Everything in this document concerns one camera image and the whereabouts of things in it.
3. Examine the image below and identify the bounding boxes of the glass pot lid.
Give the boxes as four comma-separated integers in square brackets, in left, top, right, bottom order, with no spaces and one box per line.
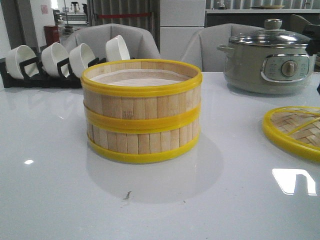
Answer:
[229,18,311,48]

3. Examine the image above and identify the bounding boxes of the red fire extinguisher box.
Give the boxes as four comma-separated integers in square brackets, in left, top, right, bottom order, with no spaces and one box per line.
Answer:
[43,25,60,46]

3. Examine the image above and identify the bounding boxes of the bamboo steamer basket yellow rims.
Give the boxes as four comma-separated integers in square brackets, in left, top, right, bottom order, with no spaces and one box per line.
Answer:
[81,59,203,133]
[86,117,200,164]

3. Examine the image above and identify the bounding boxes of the white ceramic bowl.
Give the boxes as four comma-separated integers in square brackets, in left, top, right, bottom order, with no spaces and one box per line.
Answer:
[105,35,131,62]
[5,45,36,80]
[41,42,69,77]
[69,43,96,78]

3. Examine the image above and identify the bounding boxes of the grey chair right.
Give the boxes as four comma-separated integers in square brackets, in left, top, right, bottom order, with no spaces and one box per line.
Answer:
[180,23,259,72]

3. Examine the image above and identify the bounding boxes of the woven bamboo steamer lid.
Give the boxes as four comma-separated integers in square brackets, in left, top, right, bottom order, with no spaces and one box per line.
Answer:
[262,106,320,162]

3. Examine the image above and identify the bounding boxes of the grey chair left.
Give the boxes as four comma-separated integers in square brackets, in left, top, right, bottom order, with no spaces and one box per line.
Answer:
[62,23,161,59]

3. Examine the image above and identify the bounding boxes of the grey chair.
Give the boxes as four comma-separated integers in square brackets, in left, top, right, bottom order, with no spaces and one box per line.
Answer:
[62,23,161,59]
[180,23,259,72]

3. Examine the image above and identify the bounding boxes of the green electric cooking pot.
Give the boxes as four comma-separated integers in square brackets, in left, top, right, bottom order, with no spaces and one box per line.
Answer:
[217,42,316,95]

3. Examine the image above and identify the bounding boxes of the black dish rack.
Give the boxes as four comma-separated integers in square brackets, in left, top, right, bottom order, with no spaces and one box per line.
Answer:
[0,47,107,89]

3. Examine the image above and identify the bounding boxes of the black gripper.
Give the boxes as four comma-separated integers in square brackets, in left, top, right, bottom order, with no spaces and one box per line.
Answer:
[302,24,320,56]

